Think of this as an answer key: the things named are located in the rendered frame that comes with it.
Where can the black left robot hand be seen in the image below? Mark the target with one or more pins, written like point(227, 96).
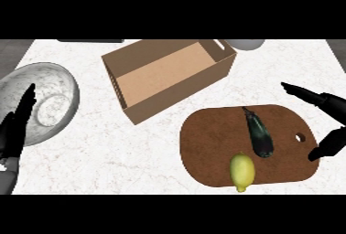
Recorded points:
point(14, 128)

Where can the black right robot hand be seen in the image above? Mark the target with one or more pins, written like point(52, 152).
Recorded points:
point(333, 105)

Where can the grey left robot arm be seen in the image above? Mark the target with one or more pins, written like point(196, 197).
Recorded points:
point(6, 178)

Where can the dark purple eggplant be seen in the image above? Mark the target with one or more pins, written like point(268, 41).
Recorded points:
point(261, 137)

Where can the brown wooden cutting board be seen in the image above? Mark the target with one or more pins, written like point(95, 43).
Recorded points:
point(216, 143)

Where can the open cardboard box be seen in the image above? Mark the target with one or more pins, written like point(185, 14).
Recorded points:
point(166, 76)

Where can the white marbled bowl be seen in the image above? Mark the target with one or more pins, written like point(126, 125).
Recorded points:
point(45, 100)

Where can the grey round container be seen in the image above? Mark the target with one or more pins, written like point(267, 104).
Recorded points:
point(246, 44)

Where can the yellow lemon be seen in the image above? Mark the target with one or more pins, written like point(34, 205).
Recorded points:
point(243, 172)

